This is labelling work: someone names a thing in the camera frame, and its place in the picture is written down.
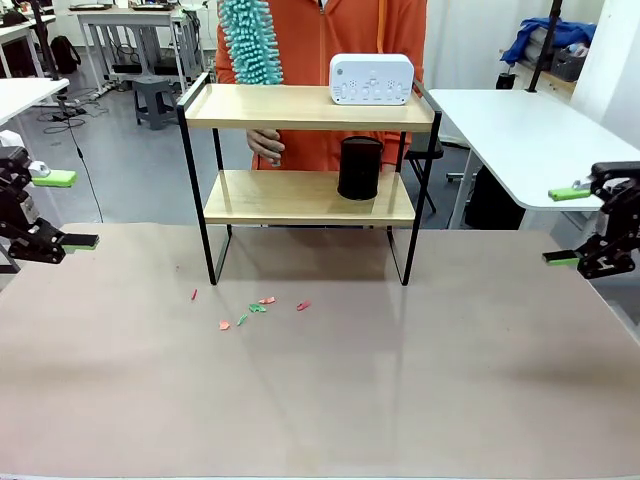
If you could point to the blue cloth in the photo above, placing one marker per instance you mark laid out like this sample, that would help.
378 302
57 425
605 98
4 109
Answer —
542 32

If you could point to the black frame wooden shelf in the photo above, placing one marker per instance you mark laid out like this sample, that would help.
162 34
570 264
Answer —
300 107

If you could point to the person in orange jacket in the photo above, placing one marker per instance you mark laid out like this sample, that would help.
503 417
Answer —
350 25

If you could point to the orange paper scrap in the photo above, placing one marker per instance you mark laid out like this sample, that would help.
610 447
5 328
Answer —
267 300
223 325

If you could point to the white sound machine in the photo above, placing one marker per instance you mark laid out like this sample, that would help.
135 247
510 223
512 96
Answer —
372 75

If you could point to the teal microfiber duster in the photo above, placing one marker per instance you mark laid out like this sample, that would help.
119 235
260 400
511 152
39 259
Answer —
252 42

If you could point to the large white table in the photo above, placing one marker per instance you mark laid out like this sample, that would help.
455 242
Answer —
525 140

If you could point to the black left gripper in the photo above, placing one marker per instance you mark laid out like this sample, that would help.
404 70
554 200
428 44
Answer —
12 202

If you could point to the black mesh pen holder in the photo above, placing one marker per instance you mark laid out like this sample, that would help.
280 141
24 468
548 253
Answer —
359 170

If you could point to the black backpack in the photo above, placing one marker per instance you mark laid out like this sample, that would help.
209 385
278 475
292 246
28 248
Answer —
65 55

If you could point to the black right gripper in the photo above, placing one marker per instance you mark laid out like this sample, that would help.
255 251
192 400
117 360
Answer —
627 215

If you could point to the black stand pole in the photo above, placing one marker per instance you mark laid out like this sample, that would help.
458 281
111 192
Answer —
46 45
546 45

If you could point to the grey plastic stool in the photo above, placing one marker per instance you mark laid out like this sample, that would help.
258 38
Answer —
155 97

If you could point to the small white table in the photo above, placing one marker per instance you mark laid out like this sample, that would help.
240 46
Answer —
20 97

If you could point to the grey plastic crate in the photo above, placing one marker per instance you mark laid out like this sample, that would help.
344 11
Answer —
570 62

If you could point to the black bag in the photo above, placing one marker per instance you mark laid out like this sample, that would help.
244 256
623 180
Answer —
492 200

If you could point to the white background desk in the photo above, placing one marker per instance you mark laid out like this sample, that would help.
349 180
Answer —
125 17

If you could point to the person's right hand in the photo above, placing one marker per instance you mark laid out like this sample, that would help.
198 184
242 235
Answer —
265 144

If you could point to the green paper scrap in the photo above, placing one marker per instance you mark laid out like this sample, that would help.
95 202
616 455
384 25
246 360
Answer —
242 319
258 308

